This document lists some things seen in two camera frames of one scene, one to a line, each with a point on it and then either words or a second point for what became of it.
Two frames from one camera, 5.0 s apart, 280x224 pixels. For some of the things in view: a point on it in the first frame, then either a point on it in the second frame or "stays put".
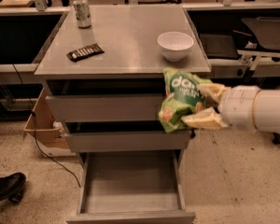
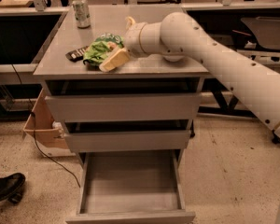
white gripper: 238,106 -> 133,38
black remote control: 85,52 stays put
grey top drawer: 104,101 stays put
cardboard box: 49,134 stays put
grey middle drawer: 125,136 stays put
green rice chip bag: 183,98 -> 98,49
